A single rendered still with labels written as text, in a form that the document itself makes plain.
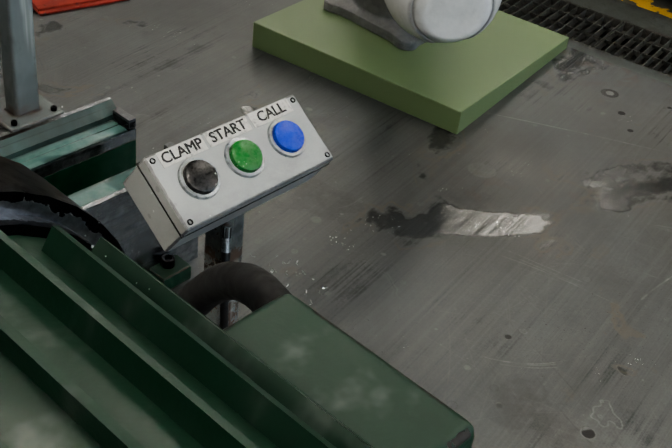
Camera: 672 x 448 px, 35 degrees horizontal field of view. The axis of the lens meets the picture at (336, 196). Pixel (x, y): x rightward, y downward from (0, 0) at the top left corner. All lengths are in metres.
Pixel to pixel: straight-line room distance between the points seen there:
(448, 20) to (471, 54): 0.26
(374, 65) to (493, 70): 0.18
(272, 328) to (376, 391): 0.04
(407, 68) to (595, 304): 0.49
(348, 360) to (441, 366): 0.76
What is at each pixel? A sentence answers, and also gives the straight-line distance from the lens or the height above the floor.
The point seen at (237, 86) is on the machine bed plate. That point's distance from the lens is 1.55.
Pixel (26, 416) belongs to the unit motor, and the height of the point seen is 1.35.
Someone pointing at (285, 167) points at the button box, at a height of 1.05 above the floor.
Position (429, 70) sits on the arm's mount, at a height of 0.83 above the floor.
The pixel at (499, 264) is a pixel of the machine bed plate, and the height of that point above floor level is 0.80.
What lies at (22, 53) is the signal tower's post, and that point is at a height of 0.90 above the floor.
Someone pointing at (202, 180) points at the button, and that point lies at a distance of 0.88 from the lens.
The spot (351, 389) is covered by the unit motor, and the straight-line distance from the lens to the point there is 0.36.
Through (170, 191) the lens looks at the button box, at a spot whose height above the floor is 1.07.
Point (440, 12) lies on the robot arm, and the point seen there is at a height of 0.99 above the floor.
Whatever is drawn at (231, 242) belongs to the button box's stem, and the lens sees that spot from 0.97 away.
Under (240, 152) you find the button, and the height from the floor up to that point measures 1.07.
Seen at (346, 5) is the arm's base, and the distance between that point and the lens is 1.69.
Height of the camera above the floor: 1.57
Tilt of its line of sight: 35 degrees down
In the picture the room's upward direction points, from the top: 7 degrees clockwise
